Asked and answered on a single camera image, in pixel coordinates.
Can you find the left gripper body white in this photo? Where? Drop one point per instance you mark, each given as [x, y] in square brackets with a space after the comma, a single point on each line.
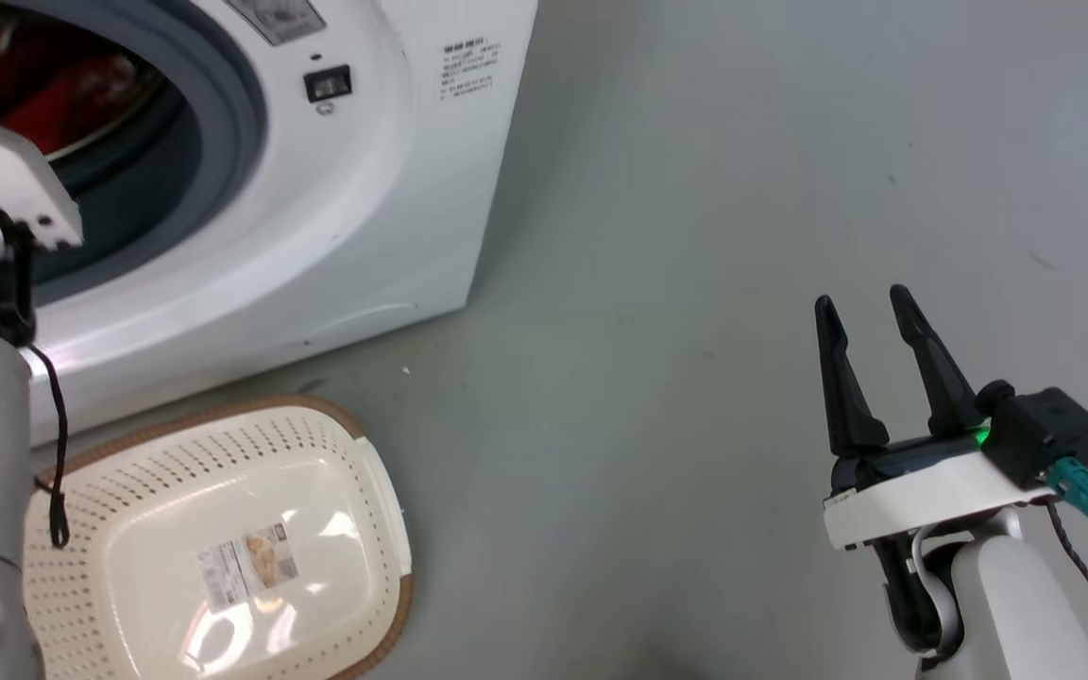
[1, 170]

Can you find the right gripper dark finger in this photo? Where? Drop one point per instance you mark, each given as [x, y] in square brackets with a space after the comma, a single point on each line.
[933, 368]
[844, 387]

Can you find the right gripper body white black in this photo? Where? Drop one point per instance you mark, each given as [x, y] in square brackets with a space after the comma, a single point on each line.
[922, 491]

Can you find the red clothes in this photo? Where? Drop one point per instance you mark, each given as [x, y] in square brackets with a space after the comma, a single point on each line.
[62, 94]

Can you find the white front-load washing machine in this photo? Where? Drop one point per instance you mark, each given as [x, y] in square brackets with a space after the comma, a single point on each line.
[346, 208]

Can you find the cream perforated laundry basket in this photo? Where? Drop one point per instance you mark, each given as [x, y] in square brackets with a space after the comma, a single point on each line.
[157, 529]

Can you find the paper label on basket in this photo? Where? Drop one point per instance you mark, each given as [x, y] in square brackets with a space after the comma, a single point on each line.
[247, 565]

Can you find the grey rectangular panel sticker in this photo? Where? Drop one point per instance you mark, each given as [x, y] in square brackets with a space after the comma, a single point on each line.
[275, 17]

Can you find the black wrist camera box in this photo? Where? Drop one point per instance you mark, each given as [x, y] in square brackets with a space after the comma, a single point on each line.
[1040, 430]

